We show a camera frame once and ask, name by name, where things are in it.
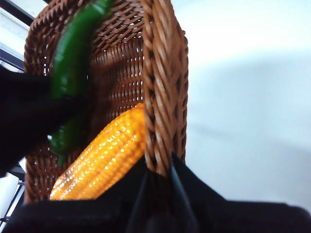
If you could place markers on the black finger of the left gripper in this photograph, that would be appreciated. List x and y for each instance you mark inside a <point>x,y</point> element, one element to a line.
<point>26,111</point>

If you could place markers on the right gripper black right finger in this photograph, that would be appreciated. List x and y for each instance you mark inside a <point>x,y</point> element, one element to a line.
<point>230,216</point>

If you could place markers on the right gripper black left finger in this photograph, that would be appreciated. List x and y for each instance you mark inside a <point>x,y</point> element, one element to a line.
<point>85,216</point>

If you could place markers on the orange corn cob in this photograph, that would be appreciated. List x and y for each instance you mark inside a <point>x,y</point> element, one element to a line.
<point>107,160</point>

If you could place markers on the green cucumber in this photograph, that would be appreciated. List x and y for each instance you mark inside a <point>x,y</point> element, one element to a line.
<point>70,60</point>

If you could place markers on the brown wicker basket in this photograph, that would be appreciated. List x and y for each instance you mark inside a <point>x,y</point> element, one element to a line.
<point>165,85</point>

